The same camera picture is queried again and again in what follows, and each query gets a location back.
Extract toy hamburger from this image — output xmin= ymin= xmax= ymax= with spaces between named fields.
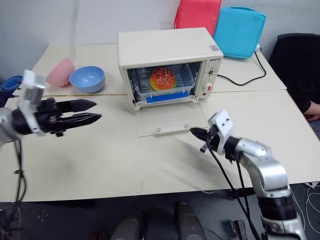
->
xmin=149 ymin=66 xmax=178 ymax=92

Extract seated person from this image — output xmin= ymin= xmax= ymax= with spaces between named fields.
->
xmin=303 ymin=99 xmax=320 ymax=123

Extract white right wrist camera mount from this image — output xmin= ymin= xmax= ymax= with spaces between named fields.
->
xmin=207 ymin=108 xmax=236 ymax=155

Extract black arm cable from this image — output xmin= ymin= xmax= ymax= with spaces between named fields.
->
xmin=12 ymin=139 xmax=28 ymax=204
xmin=206 ymin=146 xmax=265 ymax=240

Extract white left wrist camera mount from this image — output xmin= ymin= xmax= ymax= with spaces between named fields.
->
xmin=16 ymin=69 xmax=48 ymax=137

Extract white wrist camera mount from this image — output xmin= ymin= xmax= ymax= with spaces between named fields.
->
xmin=207 ymin=108 xmax=236 ymax=155
xmin=16 ymin=69 xmax=48 ymax=137

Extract white toaster oven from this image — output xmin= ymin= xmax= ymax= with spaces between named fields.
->
xmin=117 ymin=27 xmax=224 ymax=112

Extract dark rounded shape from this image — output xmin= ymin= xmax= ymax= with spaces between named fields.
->
xmin=174 ymin=201 xmax=207 ymax=240
xmin=109 ymin=211 xmax=144 ymax=240

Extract cyan fabric bag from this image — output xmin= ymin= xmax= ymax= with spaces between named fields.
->
xmin=212 ymin=6 xmax=267 ymax=60

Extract blue round object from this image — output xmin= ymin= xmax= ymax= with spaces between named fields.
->
xmin=0 ymin=74 xmax=24 ymax=93

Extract small black box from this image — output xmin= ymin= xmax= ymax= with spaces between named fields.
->
xmin=230 ymin=219 xmax=246 ymax=235

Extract pink bowl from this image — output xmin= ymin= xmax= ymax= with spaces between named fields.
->
xmin=46 ymin=57 xmax=76 ymax=88

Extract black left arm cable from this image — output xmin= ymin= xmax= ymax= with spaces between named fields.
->
xmin=12 ymin=139 xmax=28 ymax=204

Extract red fabric bag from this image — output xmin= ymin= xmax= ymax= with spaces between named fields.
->
xmin=174 ymin=0 xmax=223 ymax=38

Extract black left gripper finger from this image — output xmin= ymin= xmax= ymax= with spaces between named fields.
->
xmin=56 ymin=99 xmax=97 ymax=114
xmin=60 ymin=112 xmax=103 ymax=130

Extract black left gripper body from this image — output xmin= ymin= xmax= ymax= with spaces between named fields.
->
xmin=34 ymin=97 xmax=66 ymax=138

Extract white floor cables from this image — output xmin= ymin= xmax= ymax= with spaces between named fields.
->
xmin=303 ymin=181 xmax=320 ymax=227

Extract black oven power cable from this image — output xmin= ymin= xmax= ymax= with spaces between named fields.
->
xmin=216 ymin=49 xmax=267 ymax=86

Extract blue bowl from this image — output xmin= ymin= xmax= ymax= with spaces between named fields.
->
xmin=69 ymin=65 xmax=106 ymax=94

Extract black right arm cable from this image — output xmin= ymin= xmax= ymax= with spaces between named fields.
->
xmin=206 ymin=146 xmax=265 ymax=240

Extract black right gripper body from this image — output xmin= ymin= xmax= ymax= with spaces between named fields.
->
xmin=199 ymin=124 xmax=222 ymax=154

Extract clear plastic food container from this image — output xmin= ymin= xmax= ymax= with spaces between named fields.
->
xmin=131 ymin=63 xmax=196 ymax=104

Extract glass toaster oven door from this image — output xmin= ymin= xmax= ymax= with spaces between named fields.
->
xmin=136 ymin=101 xmax=210 ymax=138

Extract black office chair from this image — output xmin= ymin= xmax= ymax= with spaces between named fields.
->
xmin=267 ymin=33 xmax=320 ymax=116

